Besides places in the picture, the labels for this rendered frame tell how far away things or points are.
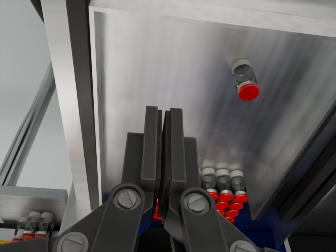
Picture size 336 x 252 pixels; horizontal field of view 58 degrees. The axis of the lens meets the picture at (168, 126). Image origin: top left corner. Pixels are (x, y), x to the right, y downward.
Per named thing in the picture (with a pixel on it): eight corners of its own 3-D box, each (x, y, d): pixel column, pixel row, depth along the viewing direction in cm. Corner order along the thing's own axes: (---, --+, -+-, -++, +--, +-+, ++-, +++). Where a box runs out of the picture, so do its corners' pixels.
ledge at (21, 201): (74, 225, 65) (72, 234, 63) (11, 221, 64) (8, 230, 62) (67, 189, 55) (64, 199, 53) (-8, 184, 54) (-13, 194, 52)
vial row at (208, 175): (240, 178, 48) (246, 204, 45) (128, 169, 47) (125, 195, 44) (245, 170, 47) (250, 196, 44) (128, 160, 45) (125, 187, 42)
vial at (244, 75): (247, 76, 34) (255, 101, 31) (228, 74, 34) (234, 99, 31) (254, 59, 33) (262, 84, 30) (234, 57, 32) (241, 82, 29)
